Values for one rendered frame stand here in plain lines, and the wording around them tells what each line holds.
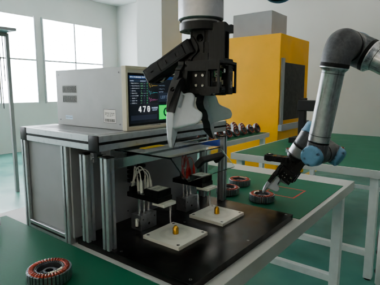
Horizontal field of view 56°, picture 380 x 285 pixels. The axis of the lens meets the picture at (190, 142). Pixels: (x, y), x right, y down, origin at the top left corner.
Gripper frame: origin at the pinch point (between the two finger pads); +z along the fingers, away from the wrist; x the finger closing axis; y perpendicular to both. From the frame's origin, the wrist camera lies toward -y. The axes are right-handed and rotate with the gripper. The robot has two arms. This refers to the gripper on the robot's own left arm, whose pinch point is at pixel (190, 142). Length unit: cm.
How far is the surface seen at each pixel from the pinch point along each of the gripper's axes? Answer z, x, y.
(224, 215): 37, 63, -21
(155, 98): -6, 46, -40
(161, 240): 37, 33, -29
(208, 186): 27, 64, -28
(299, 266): 95, 153, -11
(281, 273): 115, 175, -28
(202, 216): 37, 57, -28
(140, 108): -3, 39, -41
